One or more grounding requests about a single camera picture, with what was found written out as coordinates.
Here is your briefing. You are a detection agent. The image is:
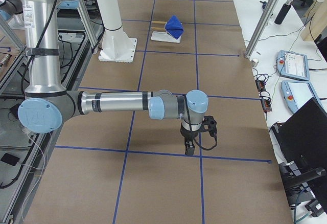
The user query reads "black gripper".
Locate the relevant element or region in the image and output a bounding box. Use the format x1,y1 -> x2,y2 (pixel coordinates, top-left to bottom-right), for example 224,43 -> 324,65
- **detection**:
180,128 -> 199,155

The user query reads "blue microfiber towel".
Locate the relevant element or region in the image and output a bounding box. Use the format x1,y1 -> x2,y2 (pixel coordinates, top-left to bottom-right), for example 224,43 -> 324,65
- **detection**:
165,15 -> 184,39

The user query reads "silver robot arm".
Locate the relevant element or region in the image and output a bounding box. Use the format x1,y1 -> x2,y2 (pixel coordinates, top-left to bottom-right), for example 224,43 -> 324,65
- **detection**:
1,0 -> 23,21
18,0 -> 217,155

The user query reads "white wooden towel rack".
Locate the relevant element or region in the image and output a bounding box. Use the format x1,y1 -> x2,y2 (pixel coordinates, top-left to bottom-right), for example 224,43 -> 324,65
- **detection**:
151,21 -> 181,43

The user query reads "lower small electronics board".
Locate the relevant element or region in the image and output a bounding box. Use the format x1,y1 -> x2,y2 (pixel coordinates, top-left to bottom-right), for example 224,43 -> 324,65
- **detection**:
261,99 -> 272,113

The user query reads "small electronics board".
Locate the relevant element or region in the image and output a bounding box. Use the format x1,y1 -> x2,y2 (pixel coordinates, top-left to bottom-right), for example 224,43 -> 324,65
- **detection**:
255,80 -> 266,92
261,99 -> 272,113

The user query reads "upper small electronics board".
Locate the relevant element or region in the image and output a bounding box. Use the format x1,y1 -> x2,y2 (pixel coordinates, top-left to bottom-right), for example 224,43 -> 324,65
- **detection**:
255,80 -> 266,92

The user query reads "small metal cylinder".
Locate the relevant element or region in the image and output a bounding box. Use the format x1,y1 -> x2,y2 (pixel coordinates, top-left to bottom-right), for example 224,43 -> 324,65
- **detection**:
251,58 -> 259,68

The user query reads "black laptop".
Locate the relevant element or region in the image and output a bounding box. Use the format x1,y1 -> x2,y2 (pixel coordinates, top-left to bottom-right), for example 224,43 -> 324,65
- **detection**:
270,97 -> 327,173

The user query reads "lower teach pendant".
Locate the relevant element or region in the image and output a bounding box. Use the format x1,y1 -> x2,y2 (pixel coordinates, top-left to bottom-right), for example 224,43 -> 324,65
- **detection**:
281,80 -> 321,114

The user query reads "teach pendant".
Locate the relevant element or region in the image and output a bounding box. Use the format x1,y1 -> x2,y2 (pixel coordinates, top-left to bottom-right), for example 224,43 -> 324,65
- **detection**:
281,80 -> 321,114
276,50 -> 310,81

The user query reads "upper teach pendant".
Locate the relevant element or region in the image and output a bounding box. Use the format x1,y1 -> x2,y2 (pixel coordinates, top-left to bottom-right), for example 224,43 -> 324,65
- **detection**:
276,50 -> 310,81

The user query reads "black water bottle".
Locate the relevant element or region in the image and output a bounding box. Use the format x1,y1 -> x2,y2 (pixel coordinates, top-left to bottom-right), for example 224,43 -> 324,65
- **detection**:
274,0 -> 293,25

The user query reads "black phone on shelf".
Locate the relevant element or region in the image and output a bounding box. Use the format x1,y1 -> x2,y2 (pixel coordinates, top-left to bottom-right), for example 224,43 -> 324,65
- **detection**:
1,153 -> 20,166

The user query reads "black power adapter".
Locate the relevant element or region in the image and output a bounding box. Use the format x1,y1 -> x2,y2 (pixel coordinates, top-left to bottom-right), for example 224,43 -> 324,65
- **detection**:
10,104 -> 20,119

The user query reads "right black braided cable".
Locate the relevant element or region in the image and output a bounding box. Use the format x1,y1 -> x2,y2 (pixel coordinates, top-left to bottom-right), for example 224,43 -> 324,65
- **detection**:
182,95 -> 218,151

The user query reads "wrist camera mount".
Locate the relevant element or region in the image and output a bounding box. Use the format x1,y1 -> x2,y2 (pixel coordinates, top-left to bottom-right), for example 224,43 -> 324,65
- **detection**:
200,116 -> 218,137

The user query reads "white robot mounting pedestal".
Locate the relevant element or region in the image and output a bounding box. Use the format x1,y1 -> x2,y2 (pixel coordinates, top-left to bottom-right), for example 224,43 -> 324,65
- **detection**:
97,0 -> 137,63

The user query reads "aluminium frame post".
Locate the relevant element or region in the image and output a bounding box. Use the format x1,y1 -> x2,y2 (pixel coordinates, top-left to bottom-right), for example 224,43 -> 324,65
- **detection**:
244,0 -> 279,59

